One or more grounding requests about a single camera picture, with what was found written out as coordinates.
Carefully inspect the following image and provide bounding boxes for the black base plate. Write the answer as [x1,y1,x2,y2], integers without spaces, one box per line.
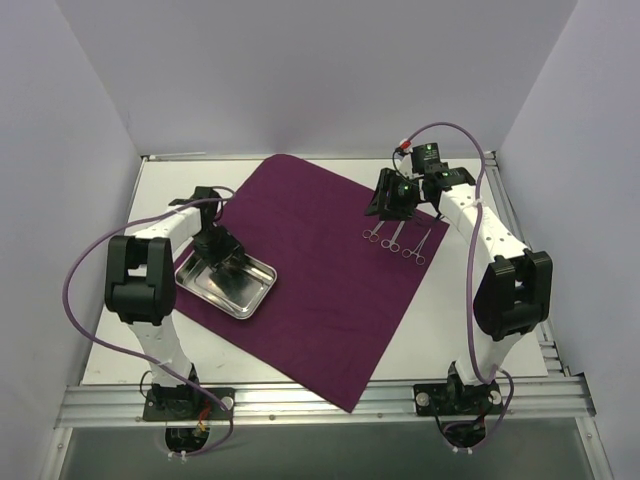
[142,386,236,422]
[412,383,503,417]

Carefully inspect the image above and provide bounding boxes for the purple cloth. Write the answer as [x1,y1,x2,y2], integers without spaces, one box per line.
[172,155,450,411]

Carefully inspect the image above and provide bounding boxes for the aluminium right rail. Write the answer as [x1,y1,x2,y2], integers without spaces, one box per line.
[484,156,568,376]

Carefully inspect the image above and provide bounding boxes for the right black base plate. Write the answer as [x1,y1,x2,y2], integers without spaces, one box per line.
[412,383,503,417]

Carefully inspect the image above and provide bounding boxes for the aluminium front rail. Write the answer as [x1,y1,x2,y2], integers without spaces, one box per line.
[55,376,596,428]

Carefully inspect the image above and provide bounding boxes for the steel instrument tray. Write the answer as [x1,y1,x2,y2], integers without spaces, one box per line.
[175,251,278,322]

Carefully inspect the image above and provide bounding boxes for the aluminium rail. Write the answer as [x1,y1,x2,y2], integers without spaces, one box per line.
[55,376,596,428]
[484,156,568,376]

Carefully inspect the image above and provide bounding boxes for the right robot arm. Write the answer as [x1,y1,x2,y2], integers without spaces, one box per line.
[365,167,553,413]

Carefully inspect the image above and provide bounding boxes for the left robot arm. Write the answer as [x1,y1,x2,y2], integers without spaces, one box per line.
[105,186,247,419]

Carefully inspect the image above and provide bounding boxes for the steel forceps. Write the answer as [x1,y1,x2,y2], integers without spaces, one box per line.
[362,220,385,243]
[401,230,431,266]

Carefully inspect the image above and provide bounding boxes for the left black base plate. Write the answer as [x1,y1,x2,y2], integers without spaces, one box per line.
[142,386,236,422]

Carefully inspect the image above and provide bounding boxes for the steel surgical scissors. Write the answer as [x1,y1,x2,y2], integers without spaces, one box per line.
[381,221,405,253]

